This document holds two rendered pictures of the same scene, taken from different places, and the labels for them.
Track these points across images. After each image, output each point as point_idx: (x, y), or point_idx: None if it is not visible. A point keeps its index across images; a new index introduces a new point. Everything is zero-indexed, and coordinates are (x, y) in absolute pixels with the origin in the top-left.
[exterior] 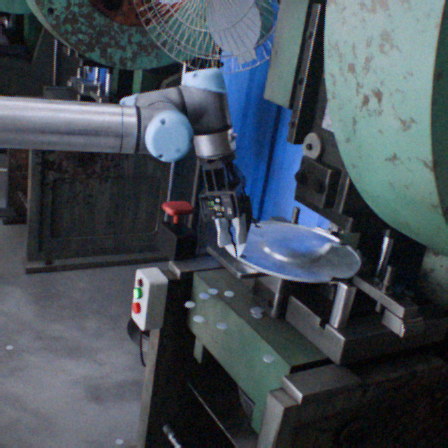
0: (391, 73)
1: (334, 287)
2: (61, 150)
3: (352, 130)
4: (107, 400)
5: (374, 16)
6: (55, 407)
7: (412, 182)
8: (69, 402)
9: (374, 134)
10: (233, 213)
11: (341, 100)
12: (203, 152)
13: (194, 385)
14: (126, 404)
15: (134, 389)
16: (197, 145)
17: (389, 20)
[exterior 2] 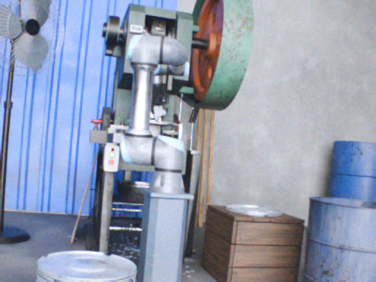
0: (240, 51)
1: (164, 133)
2: (179, 70)
3: (224, 64)
4: (42, 255)
5: (236, 40)
6: (36, 264)
7: (238, 75)
8: (35, 261)
9: (231, 64)
10: (167, 101)
11: (223, 58)
12: (160, 81)
13: (113, 202)
14: (50, 253)
15: (40, 250)
16: (158, 78)
17: (240, 40)
